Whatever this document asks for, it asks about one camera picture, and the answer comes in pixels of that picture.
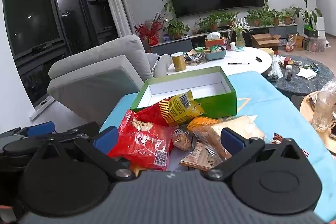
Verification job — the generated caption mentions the black box with green top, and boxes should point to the black box with green top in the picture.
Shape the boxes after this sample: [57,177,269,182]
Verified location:
[303,26,320,38]

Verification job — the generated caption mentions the yellow and red snack packet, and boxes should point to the yellow and red snack packet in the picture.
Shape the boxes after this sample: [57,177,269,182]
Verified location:
[136,90,206,127]

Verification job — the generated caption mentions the orange tissue box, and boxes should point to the orange tissue box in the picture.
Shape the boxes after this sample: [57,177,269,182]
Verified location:
[204,32,226,47]

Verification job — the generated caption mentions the yellow stool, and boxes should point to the yellow stool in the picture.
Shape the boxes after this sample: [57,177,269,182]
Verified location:
[259,47,275,57]

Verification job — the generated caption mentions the white air purifier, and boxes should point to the white air purifier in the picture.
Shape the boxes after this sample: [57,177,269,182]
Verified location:
[316,16,326,38]

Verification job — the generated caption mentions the clear glass pitcher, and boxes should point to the clear glass pitcher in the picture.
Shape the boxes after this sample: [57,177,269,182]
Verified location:
[311,91,336,132]

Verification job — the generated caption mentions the large red snack packet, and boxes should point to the large red snack packet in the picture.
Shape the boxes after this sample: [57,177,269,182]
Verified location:
[108,109,175,171]

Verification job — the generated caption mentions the scattered wrapped candies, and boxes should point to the scattered wrapped candies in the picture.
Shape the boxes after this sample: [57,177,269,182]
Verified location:
[301,63,320,73]

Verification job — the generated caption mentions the dark marble round table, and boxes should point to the dark marble round table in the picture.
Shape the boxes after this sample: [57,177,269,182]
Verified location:
[265,54,336,99]

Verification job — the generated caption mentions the pale sliced bread packet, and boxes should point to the pale sliced bread packet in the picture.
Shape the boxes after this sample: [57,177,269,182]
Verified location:
[210,115,266,146]

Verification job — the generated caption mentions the beige wafer packet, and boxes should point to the beige wafer packet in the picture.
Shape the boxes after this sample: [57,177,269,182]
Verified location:
[179,129,232,171]

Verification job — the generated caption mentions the red berry plant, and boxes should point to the red berry plant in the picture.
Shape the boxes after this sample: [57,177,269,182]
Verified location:
[134,13,164,46]

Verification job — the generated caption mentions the pile of dark snack wrappers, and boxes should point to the pile of dark snack wrappers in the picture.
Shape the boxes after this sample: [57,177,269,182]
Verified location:
[184,52,206,65]

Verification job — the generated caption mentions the blue snack tray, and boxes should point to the blue snack tray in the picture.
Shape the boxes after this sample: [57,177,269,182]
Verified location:
[204,46,227,61]

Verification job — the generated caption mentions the white paper sheet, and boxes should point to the white paper sheet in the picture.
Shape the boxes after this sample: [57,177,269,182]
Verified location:
[296,68,317,80]

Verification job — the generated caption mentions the orange bread packet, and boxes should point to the orange bread packet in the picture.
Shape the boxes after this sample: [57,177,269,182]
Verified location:
[186,116,221,133]

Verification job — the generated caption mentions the clear round biscuit packet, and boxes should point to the clear round biscuit packet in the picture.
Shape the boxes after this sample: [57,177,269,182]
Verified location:
[171,128,194,151]

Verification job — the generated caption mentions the dark television cabinet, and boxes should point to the dark television cabinet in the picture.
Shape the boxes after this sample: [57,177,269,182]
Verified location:
[150,24,298,56]

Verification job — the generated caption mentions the clear storage box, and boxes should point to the clear storage box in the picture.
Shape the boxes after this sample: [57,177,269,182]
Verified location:
[304,38,326,53]

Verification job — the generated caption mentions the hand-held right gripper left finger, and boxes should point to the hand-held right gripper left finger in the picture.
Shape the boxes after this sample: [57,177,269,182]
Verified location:
[34,126,133,182]

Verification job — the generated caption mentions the green cardboard box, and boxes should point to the green cardboard box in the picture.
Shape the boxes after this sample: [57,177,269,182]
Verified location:
[130,66,237,119]

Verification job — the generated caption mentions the yellow carton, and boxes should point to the yellow carton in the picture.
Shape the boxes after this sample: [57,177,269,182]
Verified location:
[287,33,305,51]

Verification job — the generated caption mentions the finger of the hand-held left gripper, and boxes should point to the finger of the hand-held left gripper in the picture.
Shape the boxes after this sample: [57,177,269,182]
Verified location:
[28,122,100,141]
[0,122,56,138]

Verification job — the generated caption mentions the large-leaf potted plant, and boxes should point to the large-leaf potted plant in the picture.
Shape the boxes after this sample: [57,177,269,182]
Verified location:
[292,0,322,30]

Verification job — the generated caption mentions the gold cylindrical can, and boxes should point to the gold cylindrical can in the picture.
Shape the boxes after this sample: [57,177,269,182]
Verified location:
[171,52,187,72]

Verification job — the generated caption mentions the grey sofa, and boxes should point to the grey sofa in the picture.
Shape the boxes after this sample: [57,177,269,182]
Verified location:
[47,34,172,125]

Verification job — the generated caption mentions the green potted plant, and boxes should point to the green potted plant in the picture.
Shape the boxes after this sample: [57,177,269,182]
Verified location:
[245,9,263,27]
[219,11,240,27]
[163,17,190,40]
[196,13,220,32]
[282,7,296,25]
[262,0,283,26]

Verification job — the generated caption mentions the dark glass sliding door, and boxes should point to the dark glass sliding door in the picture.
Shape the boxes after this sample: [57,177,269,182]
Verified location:
[2,0,119,109]

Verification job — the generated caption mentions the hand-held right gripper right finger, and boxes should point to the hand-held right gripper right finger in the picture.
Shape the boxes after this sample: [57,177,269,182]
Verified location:
[206,127,307,182]

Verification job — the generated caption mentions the open cardboard box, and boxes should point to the open cardboard box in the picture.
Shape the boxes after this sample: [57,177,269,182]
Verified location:
[249,33,282,49]

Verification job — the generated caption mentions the plastic bag with dark contents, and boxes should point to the plastic bag with dark contents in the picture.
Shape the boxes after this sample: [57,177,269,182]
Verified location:
[267,54,284,82]

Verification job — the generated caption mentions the round wooden side table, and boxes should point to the round wooden side table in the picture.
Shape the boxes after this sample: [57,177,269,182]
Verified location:
[300,91,336,154]

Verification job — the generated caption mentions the glass vase with green plant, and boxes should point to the glass vase with green plant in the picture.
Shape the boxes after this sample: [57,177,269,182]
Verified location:
[227,18,250,48]

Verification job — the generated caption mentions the white round table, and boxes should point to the white round table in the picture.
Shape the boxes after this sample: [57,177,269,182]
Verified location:
[167,46,273,76]

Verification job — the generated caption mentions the crinkled clear plastic bag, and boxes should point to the crinkled clear plastic bag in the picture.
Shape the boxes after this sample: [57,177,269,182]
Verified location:
[318,79,336,99]

